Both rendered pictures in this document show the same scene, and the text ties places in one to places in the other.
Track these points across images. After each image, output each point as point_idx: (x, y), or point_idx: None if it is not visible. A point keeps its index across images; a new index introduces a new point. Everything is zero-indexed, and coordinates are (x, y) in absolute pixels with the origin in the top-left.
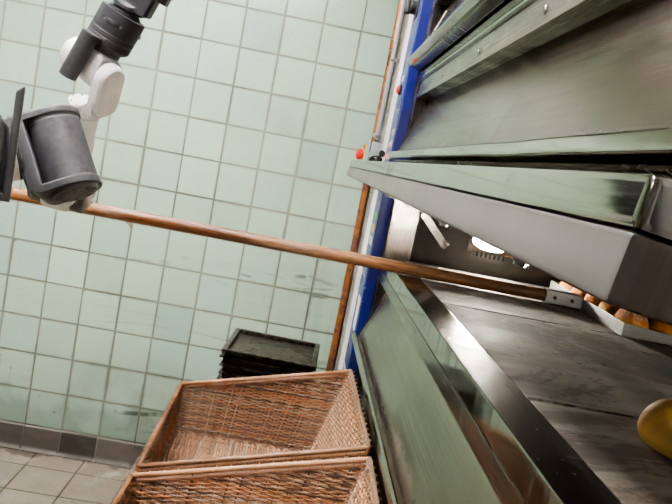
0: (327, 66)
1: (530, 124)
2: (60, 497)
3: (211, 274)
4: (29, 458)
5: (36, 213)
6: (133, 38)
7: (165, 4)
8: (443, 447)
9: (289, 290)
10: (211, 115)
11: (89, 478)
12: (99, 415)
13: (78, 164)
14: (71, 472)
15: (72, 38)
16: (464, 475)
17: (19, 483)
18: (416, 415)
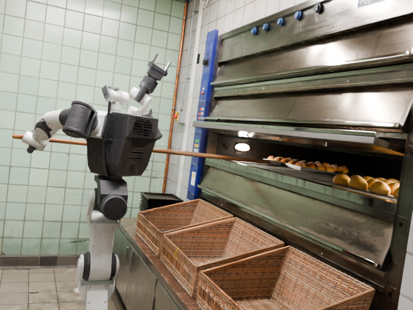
0: None
1: (305, 115)
2: (56, 281)
3: None
4: (27, 270)
5: (21, 153)
6: (155, 87)
7: (166, 75)
8: (279, 199)
9: (141, 176)
10: (102, 103)
11: (61, 273)
12: (58, 245)
13: (158, 131)
14: (51, 272)
15: (133, 87)
16: (292, 202)
17: (33, 279)
18: (260, 197)
